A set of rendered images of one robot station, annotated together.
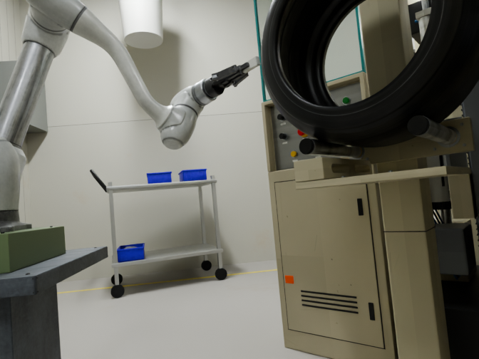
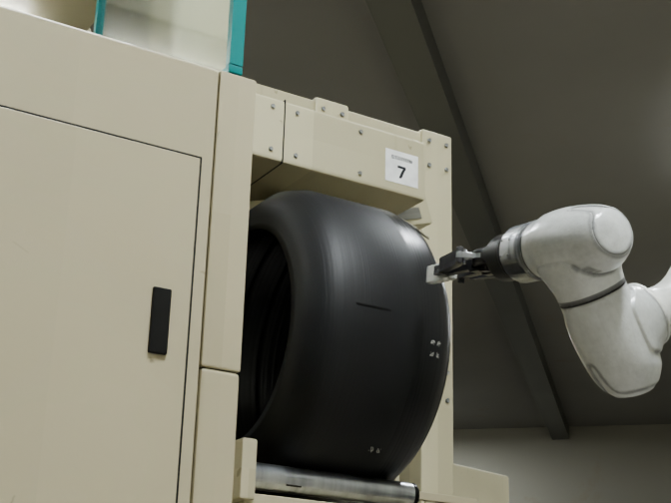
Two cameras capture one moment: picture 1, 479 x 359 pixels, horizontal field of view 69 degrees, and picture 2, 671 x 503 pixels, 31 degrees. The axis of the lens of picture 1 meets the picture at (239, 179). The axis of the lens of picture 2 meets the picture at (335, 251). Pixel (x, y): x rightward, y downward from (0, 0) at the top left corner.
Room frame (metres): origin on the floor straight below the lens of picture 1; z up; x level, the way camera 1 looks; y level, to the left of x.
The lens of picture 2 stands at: (3.05, 0.38, 0.56)
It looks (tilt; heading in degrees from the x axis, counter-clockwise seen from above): 20 degrees up; 199
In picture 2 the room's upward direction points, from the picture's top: 2 degrees clockwise
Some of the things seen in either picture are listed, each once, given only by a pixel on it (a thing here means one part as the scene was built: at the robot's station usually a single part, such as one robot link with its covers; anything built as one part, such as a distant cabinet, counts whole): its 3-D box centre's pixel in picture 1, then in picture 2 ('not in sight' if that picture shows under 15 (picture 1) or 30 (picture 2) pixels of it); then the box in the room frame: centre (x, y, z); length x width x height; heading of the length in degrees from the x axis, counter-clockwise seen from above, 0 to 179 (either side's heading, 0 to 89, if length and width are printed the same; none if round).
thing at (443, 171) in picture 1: (384, 177); not in sight; (0.99, -0.41, 0.80); 0.37 x 0.36 x 0.02; 50
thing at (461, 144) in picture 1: (399, 144); (197, 484); (1.12, -0.52, 0.90); 0.40 x 0.03 x 0.10; 50
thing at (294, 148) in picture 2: not in sight; (286, 158); (0.70, -0.56, 1.71); 0.61 x 0.25 x 0.15; 140
